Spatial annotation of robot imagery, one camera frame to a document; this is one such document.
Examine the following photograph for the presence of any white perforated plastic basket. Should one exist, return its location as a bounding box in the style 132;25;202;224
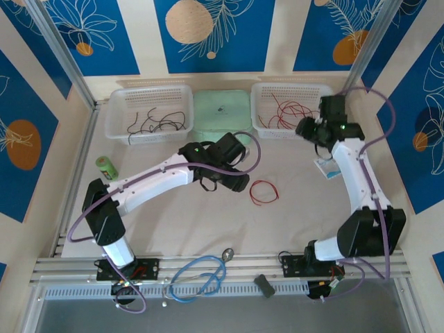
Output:
250;82;343;141
103;85;194;145

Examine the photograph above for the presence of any white blue surgical packet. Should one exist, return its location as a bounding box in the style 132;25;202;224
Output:
314;157;343;180

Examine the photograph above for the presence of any mint green lidded box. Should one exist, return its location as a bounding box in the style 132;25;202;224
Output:
191;89;254;146

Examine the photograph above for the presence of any white table cloth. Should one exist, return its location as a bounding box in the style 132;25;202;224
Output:
71;103;386;257

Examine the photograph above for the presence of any blue stethoscope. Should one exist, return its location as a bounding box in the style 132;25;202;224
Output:
162;248;235;306

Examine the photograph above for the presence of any small black block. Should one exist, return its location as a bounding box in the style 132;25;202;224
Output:
253;273;275;298

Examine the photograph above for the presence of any grey metal shelf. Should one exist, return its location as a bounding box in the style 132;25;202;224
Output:
20;279;426;333

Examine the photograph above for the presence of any base wiring connector bundle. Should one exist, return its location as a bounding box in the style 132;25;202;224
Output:
307;265;346;302
110;275;142;306

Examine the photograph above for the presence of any blue panel with orange blob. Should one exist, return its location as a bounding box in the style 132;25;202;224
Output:
0;48;60;223

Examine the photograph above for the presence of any aluminium side rail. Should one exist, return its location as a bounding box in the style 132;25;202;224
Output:
336;99;393;250
51;102;101;259

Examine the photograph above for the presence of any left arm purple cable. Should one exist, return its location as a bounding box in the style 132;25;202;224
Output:
68;130;262;314

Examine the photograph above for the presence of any aluminium frame rail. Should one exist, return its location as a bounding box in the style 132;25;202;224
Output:
29;251;412;284

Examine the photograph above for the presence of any aluminium frame post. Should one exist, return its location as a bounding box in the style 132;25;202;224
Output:
24;0;98;109
336;0;412;105

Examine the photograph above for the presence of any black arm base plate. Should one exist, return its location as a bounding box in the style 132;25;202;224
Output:
279;254;346;278
96;258;160;282

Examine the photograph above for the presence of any grey slotted cable duct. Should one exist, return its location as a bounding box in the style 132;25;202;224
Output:
44;280;309;301

